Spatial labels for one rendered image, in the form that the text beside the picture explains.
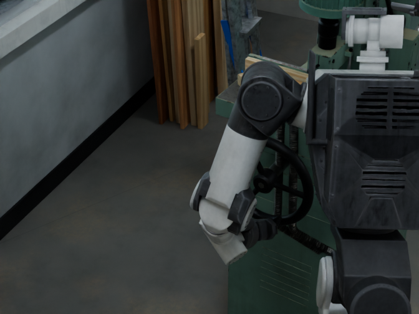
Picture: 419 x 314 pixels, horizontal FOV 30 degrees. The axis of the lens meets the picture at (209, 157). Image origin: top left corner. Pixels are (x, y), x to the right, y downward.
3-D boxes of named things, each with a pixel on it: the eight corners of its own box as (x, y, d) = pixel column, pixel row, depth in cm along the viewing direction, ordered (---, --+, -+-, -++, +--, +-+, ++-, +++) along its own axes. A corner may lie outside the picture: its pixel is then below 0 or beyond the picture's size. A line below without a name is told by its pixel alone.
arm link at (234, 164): (235, 243, 163) (272, 148, 155) (179, 217, 165) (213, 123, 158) (249, 225, 174) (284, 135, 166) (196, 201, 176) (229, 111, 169)
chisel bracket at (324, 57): (305, 77, 226) (307, 51, 222) (327, 57, 236) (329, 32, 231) (328, 84, 223) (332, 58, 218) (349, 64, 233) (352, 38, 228)
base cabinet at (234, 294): (224, 313, 284) (227, 154, 243) (297, 225, 324) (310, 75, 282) (338, 366, 264) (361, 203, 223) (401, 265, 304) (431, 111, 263)
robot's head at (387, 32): (401, 60, 154) (404, 14, 152) (349, 58, 156) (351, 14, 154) (401, 58, 160) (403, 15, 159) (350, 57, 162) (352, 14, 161)
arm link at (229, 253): (238, 263, 201) (218, 270, 191) (215, 229, 204) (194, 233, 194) (270, 238, 197) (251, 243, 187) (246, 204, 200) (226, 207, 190)
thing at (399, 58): (378, 69, 235) (383, 33, 228) (387, 60, 240) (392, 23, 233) (408, 77, 231) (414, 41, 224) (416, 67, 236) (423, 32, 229)
